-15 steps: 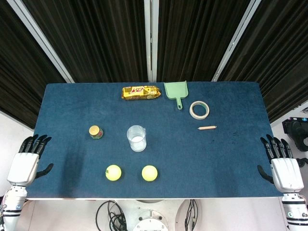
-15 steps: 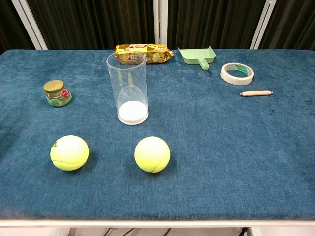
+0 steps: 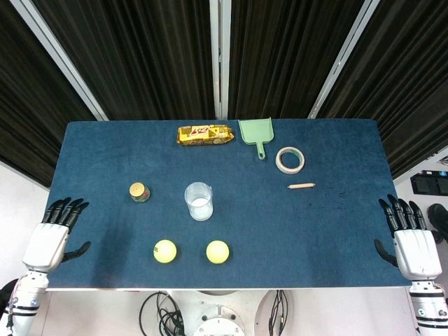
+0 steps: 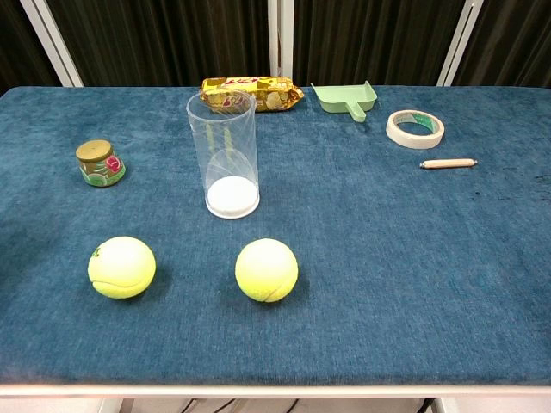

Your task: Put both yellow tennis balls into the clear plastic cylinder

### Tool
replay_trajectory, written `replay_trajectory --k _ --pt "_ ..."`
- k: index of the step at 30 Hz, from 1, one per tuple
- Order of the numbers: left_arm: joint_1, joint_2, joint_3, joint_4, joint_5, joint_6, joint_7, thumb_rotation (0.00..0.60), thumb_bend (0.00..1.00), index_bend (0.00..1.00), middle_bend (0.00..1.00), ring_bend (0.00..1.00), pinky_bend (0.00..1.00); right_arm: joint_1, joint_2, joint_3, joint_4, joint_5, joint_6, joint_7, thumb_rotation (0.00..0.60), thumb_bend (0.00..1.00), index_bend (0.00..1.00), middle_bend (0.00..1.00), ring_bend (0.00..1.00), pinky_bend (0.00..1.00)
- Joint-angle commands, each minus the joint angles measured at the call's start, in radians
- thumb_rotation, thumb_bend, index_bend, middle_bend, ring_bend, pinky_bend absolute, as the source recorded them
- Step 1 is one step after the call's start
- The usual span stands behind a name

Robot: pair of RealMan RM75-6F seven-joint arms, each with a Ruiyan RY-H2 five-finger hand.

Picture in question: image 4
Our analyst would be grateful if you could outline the white frame post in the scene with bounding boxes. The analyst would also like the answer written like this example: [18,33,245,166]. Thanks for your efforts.
[19,0,84,88]
[266,0,294,87]
[436,0,484,87]

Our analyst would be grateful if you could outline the small jar with gold lid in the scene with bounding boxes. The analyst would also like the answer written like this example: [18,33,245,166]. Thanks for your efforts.
[75,139,127,188]

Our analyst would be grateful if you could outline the clear green plastic cup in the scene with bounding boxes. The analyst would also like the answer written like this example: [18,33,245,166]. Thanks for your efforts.
[185,89,261,220]

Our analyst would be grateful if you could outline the small wooden stick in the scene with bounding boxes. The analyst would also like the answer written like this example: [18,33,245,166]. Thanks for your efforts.
[419,157,479,170]

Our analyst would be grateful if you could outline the blue velvet table cloth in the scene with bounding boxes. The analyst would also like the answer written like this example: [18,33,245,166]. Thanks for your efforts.
[0,85,551,386]

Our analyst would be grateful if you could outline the black pleated curtain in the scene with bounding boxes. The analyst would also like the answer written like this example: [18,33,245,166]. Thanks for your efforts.
[454,0,551,89]
[0,0,61,94]
[45,0,272,87]
[292,0,468,87]

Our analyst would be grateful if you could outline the yellow snack packet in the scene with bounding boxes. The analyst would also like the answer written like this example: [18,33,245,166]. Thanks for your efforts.
[201,76,305,114]

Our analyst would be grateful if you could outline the cream masking tape roll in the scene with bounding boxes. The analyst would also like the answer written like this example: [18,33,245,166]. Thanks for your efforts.
[385,109,446,151]

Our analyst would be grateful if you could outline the yellow tennis ball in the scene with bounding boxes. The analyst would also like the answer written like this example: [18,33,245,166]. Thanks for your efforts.
[87,236,157,300]
[234,237,299,304]

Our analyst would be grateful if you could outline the green plastic dustpan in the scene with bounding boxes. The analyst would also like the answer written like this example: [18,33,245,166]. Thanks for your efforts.
[310,80,379,124]

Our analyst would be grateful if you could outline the black cable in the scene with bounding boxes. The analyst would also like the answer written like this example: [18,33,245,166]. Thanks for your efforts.
[183,398,242,413]

